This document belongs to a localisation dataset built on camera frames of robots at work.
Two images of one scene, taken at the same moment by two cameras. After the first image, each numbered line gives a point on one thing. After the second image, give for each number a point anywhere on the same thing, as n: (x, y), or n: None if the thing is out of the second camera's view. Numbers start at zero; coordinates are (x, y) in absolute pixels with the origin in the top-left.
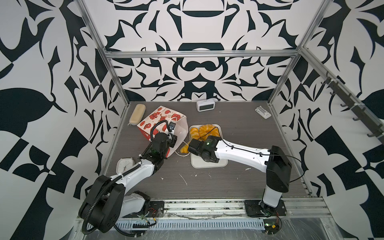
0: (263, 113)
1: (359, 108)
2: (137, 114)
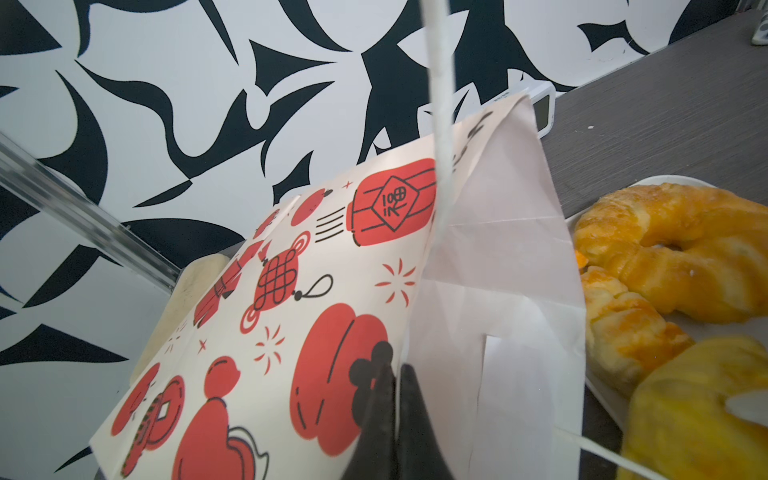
0: (760, 38)
1: None
2: (192, 281)
